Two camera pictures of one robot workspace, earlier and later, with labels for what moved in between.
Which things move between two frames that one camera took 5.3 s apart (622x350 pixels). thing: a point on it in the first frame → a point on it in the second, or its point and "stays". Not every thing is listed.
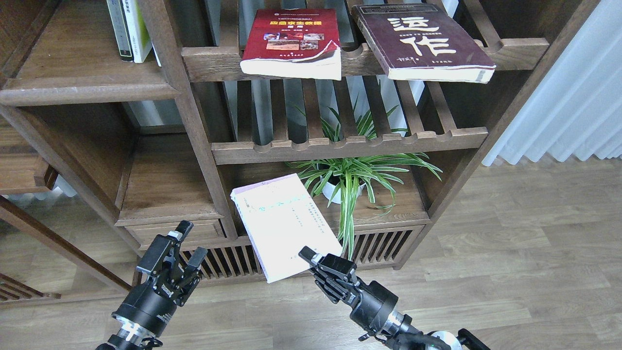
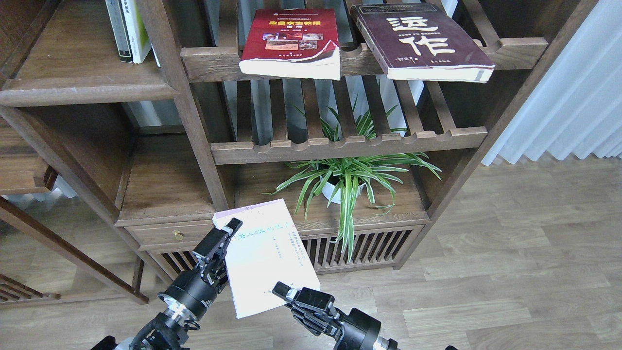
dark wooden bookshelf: x=253 y=140 stays
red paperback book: x=294 y=43 stays
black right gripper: x=370 y=305 → x=356 y=330
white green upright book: x=139 y=36 stays
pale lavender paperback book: x=280 y=217 → x=266 y=249
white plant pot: x=329 y=189 stays
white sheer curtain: x=576 y=110 stays
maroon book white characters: x=419 y=42 stays
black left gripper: x=149 y=306 → x=192 y=292
